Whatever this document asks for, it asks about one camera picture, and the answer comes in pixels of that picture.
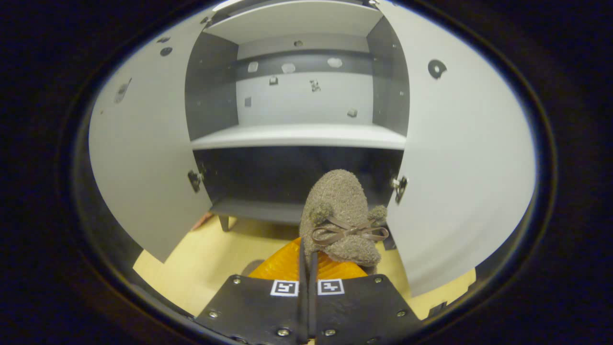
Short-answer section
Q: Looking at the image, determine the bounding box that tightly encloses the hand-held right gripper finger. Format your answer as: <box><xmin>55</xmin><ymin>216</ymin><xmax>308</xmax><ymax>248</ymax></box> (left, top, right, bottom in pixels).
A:
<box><xmin>309</xmin><ymin>252</ymin><xmax>423</xmax><ymax>345</ymax></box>
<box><xmin>194</xmin><ymin>238</ymin><xmax>309</xmax><ymax>345</ymax></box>

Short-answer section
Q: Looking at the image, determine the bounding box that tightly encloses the white and grey shoe cabinet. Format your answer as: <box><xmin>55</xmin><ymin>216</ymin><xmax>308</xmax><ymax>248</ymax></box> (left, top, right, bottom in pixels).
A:
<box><xmin>89</xmin><ymin>0</ymin><xmax>536</xmax><ymax>297</ymax></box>

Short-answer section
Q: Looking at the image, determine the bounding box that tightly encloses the white cabinet door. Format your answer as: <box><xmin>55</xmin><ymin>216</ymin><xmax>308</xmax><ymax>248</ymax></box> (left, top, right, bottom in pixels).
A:
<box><xmin>378</xmin><ymin>2</ymin><xmax>536</xmax><ymax>297</ymax></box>
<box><xmin>89</xmin><ymin>14</ymin><xmax>212</xmax><ymax>263</ymax></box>

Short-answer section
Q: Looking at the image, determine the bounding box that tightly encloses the white cabinet shelf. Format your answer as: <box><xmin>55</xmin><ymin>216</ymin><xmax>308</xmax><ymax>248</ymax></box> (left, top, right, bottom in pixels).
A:
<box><xmin>204</xmin><ymin>0</ymin><xmax>384</xmax><ymax>45</ymax></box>

